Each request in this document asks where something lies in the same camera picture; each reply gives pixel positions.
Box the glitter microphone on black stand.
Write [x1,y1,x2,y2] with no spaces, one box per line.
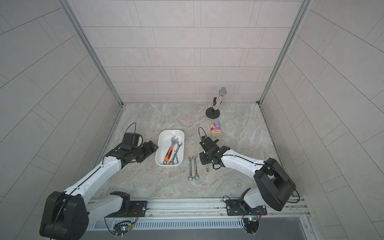
[206,87,227,119]

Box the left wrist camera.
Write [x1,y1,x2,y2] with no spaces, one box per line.
[122,133,143,147]

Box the orange handled adjustable wrench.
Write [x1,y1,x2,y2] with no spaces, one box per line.
[163,136,179,165]

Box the aluminium mounting rail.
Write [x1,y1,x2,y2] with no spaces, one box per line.
[58,196,311,223]

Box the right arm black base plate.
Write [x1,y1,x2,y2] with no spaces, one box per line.
[225,199,268,217]

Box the small wooden toy with figures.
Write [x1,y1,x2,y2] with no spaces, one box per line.
[210,121,222,136]

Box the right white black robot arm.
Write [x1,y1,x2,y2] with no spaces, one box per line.
[200,136,296,213]

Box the white plastic storage box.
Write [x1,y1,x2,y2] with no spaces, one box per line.
[155,130,185,168]

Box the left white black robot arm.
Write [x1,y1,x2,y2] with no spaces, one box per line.
[40,141,159,240]

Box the long silver open-end wrench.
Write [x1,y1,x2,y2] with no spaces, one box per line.
[188,157,194,181]

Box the left green circuit board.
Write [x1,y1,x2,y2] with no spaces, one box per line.
[113,221,133,238]

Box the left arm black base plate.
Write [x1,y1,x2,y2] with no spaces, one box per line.
[107,201,148,218]

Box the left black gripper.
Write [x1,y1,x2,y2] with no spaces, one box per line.
[131,140,161,162]

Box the right green circuit board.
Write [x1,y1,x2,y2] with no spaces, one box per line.
[243,217,260,234]

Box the green circuit board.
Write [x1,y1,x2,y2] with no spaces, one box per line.
[243,217,260,234]
[113,221,133,238]

